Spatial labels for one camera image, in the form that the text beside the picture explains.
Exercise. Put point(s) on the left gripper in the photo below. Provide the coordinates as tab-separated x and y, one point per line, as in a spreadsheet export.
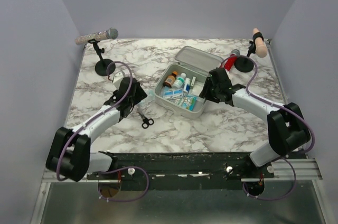
140	94

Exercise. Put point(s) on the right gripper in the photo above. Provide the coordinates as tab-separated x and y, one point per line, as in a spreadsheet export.
205	92

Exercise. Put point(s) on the green medicine box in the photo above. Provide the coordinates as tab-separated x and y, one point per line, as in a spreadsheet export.
193	82

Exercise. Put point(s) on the cotton swab bag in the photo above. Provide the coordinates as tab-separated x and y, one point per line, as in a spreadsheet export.
189	102

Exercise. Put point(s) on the blue white wipes packet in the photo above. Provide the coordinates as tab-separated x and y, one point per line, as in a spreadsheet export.
173	93

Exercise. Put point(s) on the grey medicine kit case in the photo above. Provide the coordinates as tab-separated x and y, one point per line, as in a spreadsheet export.
193	62

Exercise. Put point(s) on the white green medicine bottle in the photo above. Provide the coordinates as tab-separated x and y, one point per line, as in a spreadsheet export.
179	82

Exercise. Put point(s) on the amber medicine bottle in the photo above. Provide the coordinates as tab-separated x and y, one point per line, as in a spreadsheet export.
170	79

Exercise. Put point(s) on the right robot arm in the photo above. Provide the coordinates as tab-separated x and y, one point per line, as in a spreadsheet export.
286	127

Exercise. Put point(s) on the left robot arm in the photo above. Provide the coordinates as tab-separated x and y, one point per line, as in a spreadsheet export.
70	155

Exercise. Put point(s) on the right black mic stand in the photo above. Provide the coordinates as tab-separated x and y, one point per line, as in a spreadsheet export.
244	64

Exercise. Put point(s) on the black mic stand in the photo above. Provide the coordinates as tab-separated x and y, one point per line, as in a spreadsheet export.
244	64
102	65

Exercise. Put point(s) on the red toy microphone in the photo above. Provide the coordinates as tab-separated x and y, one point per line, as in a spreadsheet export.
232	58

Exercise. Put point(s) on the left black mic stand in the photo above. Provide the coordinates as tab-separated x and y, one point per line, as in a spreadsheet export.
102	65

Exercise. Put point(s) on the beige wooden microphone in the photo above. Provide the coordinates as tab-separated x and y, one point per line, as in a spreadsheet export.
261	49

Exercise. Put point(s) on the glitter microphone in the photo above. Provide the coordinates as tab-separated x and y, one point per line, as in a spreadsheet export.
109	34

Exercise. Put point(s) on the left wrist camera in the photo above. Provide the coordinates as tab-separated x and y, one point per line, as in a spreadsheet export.
117	78

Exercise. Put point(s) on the black handled scissors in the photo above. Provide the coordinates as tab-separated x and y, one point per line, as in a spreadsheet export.
146	122

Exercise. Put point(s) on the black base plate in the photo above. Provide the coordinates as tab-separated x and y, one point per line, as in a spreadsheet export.
184	171

